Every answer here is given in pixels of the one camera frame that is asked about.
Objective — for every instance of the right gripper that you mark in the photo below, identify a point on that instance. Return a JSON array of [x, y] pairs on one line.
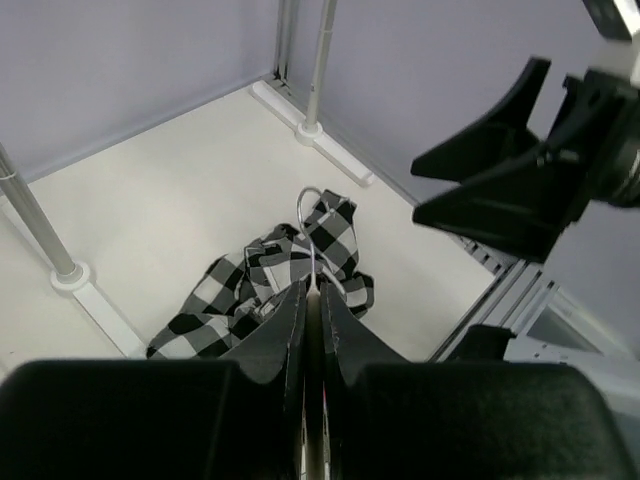
[[522, 206]]

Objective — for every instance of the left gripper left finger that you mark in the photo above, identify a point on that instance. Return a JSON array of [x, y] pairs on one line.
[[235, 417]]

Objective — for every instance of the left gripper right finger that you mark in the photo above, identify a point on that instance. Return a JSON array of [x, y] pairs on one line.
[[474, 417]]

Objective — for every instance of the black white checked shirt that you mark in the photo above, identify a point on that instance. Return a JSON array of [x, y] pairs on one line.
[[242, 289]]

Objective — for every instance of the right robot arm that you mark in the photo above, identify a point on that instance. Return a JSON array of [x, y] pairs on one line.
[[517, 192]]

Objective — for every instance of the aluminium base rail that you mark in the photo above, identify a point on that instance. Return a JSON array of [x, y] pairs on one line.
[[514, 298]]

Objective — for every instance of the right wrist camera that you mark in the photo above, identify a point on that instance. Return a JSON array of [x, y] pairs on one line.
[[617, 23]]

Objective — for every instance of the aluminium corner frame post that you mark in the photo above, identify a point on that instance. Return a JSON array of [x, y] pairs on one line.
[[286, 29]]

